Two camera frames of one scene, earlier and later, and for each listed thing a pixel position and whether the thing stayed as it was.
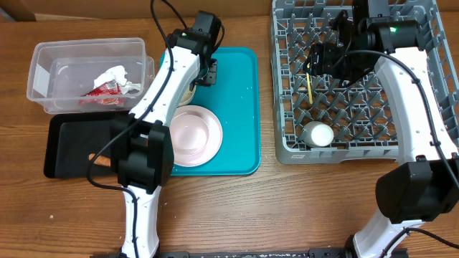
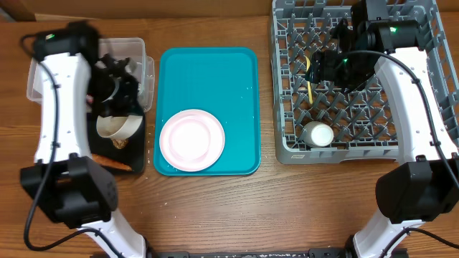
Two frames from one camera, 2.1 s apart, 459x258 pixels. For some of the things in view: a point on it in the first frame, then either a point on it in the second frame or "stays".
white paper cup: x=318 y=135 stays
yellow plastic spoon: x=310 y=92 stays
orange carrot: x=100 y=159 stays
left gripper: x=210 y=77 to x=128 y=105
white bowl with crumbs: x=187 y=97 to x=118 y=127
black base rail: x=312 y=253 stays
